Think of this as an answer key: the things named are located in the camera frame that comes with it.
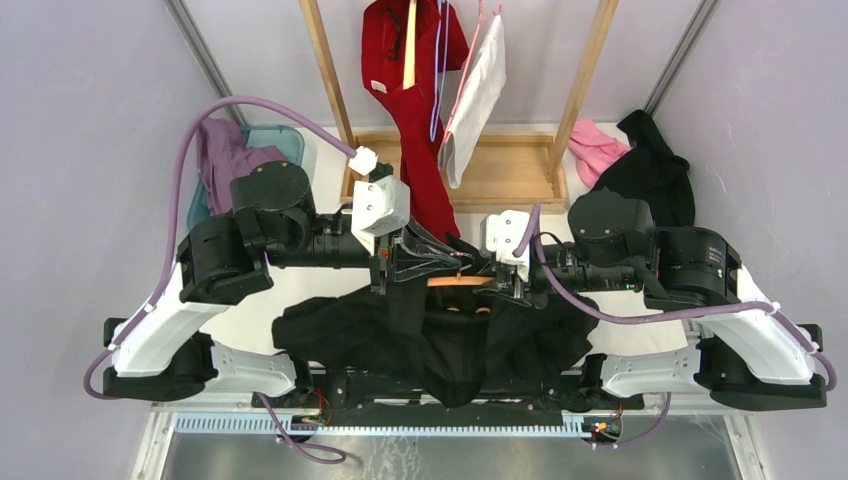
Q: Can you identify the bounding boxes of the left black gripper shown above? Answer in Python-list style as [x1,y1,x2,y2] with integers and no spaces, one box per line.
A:
[265,207,464,295]

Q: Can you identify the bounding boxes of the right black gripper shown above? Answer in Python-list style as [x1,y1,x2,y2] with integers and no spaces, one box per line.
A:
[472,237,640,307]

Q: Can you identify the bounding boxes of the orange hanger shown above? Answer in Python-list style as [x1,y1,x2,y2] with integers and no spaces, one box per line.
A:
[427,274,493,314]

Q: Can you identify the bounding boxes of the black garment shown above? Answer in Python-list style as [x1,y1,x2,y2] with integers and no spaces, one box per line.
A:
[271,278,598,407]
[592,110,696,227]

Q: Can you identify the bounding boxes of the wooden hanger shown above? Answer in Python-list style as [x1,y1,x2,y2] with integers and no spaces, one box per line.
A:
[402,0,418,90]

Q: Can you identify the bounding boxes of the white garment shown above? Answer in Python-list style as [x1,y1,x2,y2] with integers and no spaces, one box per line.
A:
[438,14,507,189]

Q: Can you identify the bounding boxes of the red skirt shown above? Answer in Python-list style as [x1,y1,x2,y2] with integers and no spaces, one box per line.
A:
[361,1,469,240]

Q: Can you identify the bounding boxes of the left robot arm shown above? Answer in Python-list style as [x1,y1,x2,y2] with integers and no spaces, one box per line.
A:
[102,161,472,407]

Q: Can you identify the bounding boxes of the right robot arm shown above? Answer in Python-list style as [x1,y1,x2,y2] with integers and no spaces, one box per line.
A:
[496,189,837,412]

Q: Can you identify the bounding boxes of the wooden clothes rack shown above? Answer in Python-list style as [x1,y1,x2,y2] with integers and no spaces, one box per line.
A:
[300,1,618,214]

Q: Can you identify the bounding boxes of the pink garment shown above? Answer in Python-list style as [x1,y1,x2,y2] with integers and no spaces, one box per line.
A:
[568,118,630,188]

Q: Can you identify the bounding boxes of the teal laundry basket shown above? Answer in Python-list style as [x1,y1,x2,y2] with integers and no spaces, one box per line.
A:
[186,123,305,229]

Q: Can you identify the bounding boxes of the purple garment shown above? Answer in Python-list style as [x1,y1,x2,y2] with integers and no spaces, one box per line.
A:
[196,118,287,215]

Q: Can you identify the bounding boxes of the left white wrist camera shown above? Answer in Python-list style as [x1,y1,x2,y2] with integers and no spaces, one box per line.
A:
[351,175,411,255]

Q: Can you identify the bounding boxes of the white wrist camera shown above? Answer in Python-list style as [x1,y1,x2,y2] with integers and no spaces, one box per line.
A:
[479,210,531,283]
[351,175,411,255]

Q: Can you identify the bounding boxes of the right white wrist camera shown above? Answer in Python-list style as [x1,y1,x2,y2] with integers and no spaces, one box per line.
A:
[479,210,531,283]

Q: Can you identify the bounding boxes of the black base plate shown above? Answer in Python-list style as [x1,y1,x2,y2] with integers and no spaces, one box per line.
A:
[269,370,645,427]

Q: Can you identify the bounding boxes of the aluminium frame rail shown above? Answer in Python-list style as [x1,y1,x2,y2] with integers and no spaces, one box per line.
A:
[152,368,753,439]

